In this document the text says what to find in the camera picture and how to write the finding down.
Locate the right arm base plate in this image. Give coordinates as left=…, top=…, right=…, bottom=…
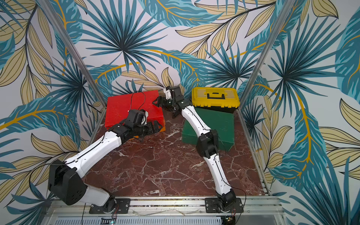
left=204, top=198, right=244, bottom=213

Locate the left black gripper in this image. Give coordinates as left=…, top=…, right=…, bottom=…
left=133, top=119, right=163, bottom=139

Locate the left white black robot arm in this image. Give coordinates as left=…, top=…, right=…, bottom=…
left=48, top=110, right=162, bottom=213

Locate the right aluminium corner post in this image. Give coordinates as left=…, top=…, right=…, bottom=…
left=239, top=1, right=295, bottom=110

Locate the orange shoebox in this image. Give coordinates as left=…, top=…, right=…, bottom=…
left=133, top=125, right=164, bottom=138

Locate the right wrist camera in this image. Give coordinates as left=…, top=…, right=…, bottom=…
left=163, top=87, right=172, bottom=99

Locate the green shoebox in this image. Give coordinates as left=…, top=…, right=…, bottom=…
left=182, top=107, right=235, bottom=152

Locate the aluminium corner post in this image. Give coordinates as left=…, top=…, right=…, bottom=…
left=239, top=1, right=295, bottom=110
left=38, top=0, right=107, bottom=108

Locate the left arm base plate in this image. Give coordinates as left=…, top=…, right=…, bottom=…
left=89, top=197, right=130, bottom=214

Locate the left aluminium corner post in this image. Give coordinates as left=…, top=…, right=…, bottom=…
left=38, top=0, right=107, bottom=108

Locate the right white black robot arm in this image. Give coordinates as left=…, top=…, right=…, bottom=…
left=153, top=86, right=236, bottom=212

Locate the aluminium front rail frame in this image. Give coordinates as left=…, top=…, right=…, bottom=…
left=41, top=196, right=289, bottom=225

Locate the yellow black toolbox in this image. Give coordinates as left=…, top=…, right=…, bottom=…
left=192, top=87, right=240, bottom=113

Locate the red shoebox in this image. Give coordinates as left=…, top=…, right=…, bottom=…
left=105, top=91, right=166, bottom=131

